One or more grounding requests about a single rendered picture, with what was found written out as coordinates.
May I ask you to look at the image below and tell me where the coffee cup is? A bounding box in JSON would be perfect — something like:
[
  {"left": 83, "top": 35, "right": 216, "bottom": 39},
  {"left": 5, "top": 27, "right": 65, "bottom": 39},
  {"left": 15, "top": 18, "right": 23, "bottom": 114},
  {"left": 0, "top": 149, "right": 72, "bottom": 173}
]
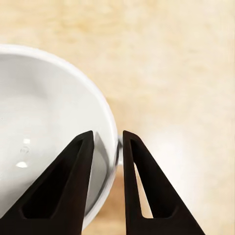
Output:
[{"left": 0, "top": 44, "right": 123, "bottom": 231}]

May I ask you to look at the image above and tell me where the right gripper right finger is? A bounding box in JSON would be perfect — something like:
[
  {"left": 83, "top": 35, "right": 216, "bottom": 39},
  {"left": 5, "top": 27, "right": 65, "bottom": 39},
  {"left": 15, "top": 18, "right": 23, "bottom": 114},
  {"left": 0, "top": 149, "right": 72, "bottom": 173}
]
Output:
[{"left": 122, "top": 130, "right": 207, "bottom": 235}]

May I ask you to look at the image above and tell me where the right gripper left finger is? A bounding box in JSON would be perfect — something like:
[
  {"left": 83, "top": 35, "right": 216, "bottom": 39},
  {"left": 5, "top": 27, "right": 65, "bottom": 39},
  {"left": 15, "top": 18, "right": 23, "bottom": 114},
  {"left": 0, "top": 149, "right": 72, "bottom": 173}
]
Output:
[{"left": 0, "top": 130, "right": 94, "bottom": 235}]

